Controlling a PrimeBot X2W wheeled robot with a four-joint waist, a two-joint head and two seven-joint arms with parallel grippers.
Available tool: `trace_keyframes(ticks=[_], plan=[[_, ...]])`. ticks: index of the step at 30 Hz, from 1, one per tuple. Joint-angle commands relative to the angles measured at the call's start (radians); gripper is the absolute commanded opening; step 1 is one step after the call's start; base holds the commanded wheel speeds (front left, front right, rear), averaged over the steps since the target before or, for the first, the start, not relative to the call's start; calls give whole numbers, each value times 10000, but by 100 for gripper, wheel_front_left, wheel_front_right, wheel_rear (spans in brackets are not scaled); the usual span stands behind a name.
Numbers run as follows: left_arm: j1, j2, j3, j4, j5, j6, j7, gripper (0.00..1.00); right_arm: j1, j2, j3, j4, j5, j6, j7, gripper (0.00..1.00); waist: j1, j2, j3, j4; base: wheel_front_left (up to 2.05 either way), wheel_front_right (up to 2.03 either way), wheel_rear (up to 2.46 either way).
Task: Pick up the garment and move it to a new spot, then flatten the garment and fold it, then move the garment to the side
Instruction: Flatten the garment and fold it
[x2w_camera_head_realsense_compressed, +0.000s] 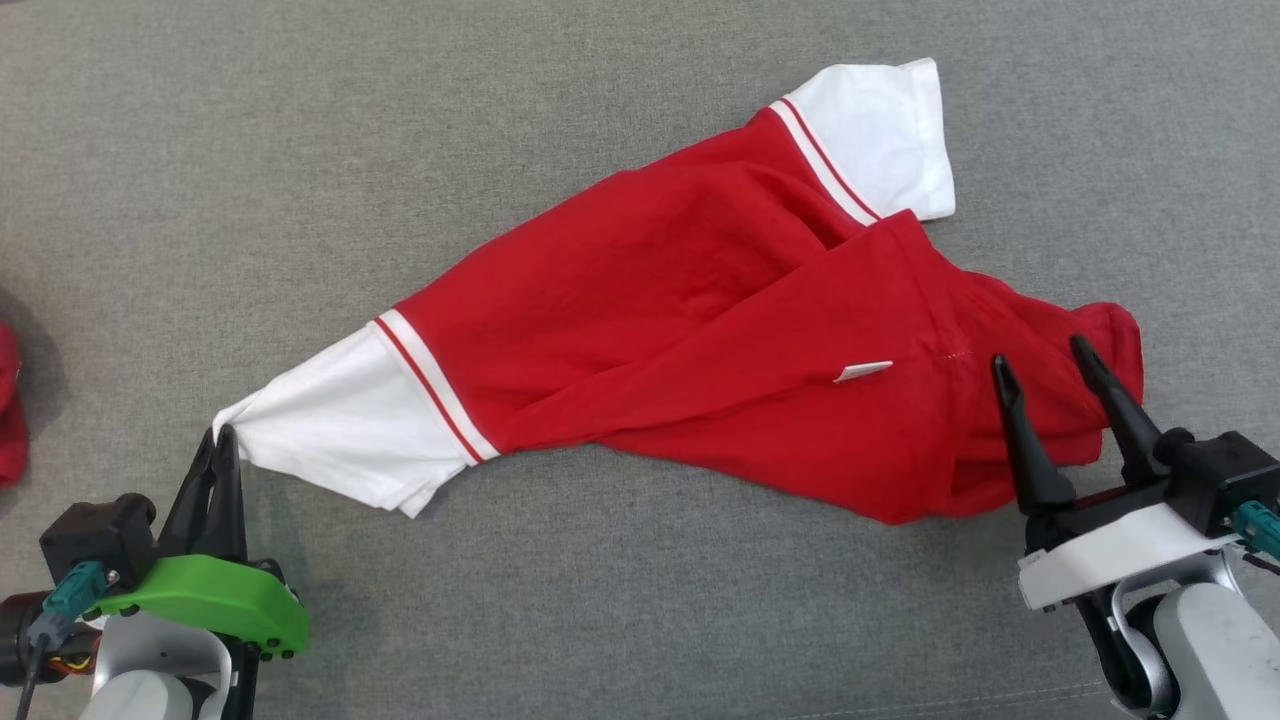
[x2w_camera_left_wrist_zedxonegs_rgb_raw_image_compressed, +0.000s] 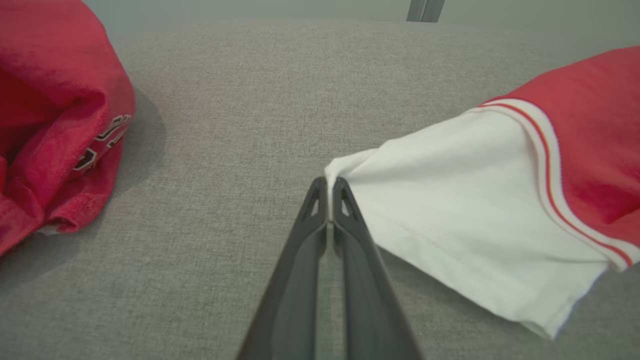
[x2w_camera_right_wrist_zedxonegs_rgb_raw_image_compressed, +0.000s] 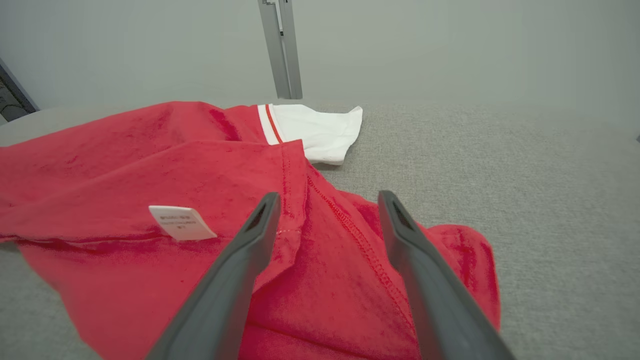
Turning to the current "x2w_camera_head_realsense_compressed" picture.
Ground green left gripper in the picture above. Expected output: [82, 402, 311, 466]
[0, 425, 311, 720]

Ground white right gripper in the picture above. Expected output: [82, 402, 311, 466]
[992, 334, 1241, 611]

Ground red shorts with white stripe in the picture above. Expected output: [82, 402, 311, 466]
[0, 320, 31, 489]

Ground red jersey with white sleeves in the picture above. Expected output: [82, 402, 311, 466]
[212, 58, 1144, 526]

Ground left camera cable teal plug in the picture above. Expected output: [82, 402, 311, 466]
[15, 562, 111, 720]

